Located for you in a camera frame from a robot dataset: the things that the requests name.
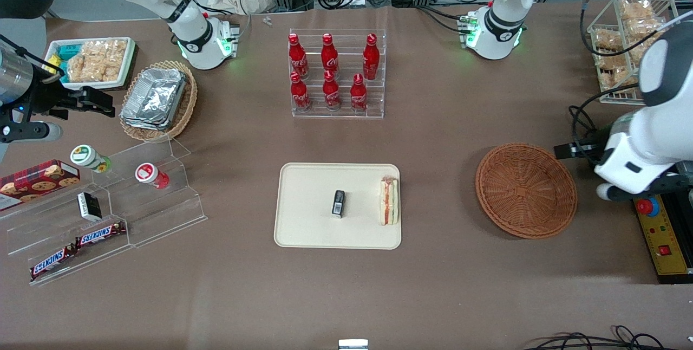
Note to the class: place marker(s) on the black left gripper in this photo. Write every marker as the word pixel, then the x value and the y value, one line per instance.
pixel 591 149

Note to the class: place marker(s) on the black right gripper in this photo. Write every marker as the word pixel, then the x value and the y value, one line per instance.
pixel 47 96

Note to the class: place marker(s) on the triangular sandwich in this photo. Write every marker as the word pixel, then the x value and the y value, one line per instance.
pixel 389 201

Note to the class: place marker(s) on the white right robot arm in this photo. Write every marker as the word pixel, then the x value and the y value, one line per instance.
pixel 189 30

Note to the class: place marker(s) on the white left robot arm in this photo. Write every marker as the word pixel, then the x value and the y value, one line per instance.
pixel 503 25

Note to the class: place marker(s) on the white rectangular snack tray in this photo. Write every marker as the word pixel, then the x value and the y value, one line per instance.
pixel 129 63

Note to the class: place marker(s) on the brown wicker basket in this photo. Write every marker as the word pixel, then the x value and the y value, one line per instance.
pixel 520 193

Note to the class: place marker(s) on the light wicker basket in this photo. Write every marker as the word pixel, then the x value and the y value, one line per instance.
pixel 187 106

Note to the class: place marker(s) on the beige plastic tray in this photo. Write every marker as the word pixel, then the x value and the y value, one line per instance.
pixel 308 209

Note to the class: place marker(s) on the rice cracker bag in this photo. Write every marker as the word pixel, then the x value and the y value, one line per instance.
pixel 97 60

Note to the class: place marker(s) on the stacked aluminium foil containers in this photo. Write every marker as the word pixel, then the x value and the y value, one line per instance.
pixel 154 98

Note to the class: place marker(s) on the green lidded yogurt cup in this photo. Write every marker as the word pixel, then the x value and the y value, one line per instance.
pixel 86 156

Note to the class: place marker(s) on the teal snack packet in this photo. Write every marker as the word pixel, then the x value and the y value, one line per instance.
pixel 67 52

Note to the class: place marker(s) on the yellow snack packet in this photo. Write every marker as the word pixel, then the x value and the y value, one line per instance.
pixel 53 64

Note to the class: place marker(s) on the red lidded yogurt cup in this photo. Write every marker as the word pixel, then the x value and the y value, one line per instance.
pixel 149 174

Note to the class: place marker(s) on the fried snack bag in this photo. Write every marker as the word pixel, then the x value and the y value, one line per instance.
pixel 607 40
pixel 607 59
pixel 617 79
pixel 636 8
pixel 641 29

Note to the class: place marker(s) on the red cookie box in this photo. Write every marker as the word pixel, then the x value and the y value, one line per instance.
pixel 38 182

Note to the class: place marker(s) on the black and white small box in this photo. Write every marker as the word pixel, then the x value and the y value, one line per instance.
pixel 89 206

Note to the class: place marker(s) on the clear acrylic stepped display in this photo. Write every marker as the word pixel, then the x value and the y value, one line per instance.
pixel 157 214

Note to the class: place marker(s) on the snickers chocolate bar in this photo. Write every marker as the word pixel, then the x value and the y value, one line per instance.
pixel 51 262
pixel 100 234

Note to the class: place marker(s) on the yellow emergency stop control box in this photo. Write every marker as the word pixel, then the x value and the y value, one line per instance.
pixel 663 241

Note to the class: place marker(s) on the clear acrylic bottle rack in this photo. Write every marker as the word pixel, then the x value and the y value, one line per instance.
pixel 373 101

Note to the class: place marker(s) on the red cola bottle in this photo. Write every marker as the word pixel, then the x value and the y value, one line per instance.
pixel 300 95
pixel 371 60
pixel 329 57
pixel 358 96
pixel 331 94
pixel 298 57

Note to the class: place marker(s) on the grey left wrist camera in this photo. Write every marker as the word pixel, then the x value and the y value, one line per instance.
pixel 609 193

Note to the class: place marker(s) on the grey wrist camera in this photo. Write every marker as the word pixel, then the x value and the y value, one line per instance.
pixel 609 193
pixel 32 132

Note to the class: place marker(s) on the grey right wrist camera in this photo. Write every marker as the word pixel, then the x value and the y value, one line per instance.
pixel 32 132

